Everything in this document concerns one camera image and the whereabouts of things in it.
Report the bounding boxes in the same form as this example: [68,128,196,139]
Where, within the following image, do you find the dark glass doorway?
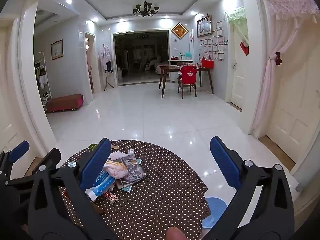
[112,31,169,85]

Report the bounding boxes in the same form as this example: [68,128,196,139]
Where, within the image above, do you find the white coat rack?
[34,52,53,113]

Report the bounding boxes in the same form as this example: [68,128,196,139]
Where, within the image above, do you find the brown packet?
[90,201,105,215]

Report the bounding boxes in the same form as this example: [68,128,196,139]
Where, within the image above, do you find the small framed picture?
[51,39,64,60]

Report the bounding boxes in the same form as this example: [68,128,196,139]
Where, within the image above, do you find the plain white door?
[230,22,248,109]

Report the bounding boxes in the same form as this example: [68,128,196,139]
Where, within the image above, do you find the blue white plastic packet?
[85,172,117,202]

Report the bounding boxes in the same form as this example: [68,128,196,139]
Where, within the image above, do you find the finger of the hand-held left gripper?
[0,141,30,180]
[6,148,62,187]

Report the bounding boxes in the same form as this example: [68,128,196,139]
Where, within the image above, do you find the black chandelier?
[132,0,160,17]

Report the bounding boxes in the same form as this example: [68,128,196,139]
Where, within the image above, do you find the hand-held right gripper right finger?
[207,136,295,240]

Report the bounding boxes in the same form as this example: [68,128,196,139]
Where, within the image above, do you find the grey printed packet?
[115,155,147,188]

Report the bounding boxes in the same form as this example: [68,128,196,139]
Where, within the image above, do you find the white paper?
[109,151,128,160]

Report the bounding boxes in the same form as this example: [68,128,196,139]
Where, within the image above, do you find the person's right hand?
[167,227,187,240]

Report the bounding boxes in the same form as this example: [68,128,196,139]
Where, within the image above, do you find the wooden clothes stand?
[104,72,114,91]

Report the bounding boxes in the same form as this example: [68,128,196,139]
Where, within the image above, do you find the red bag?
[201,53,215,69]

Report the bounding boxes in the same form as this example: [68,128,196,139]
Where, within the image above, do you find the cream panel door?
[266,12,320,170]

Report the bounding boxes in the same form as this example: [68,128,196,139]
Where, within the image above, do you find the framed painting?
[197,15,212,38]

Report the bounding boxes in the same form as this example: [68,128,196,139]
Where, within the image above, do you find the red patterned wrapper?
[105,191,119,203]

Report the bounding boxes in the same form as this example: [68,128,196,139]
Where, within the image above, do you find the white jacket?
[99,45,113,73]

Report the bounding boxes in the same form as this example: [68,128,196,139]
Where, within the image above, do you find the chair with red cover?
[177,65,199,99]

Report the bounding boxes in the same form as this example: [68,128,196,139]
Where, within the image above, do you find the dark wooden dining table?
[159,64,214,99]

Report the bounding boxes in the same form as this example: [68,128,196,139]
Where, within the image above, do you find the group of paper certificates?
[199,21,229,62]

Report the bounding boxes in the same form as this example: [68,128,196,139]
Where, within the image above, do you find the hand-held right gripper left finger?
[27,137,120,240]

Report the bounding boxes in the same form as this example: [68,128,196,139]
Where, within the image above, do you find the red diamond wall decoration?
[171,22,189,40]

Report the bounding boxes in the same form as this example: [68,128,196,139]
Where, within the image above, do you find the red upholstered bench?
[46,94,84,113]

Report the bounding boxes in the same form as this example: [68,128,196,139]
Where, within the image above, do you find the light blue plastic bin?
[201,197,228,228]

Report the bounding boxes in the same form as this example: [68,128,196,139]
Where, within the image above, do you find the red door hanging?
[239,40,250,56]

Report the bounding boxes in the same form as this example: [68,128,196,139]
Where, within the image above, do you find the brown polka dot tablecloth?
[59,140,212,240]

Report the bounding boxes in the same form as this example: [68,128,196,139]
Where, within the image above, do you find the pink plastic bag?
[104,159,129,179]

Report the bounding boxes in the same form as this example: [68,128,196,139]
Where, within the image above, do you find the pink curtain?
[251,0,315,138]

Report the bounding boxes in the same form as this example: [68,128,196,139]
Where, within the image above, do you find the white cabinet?
[168,59,194,80]

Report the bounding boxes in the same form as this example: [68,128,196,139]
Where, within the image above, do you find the green valance curtain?
[226,6,249,47]

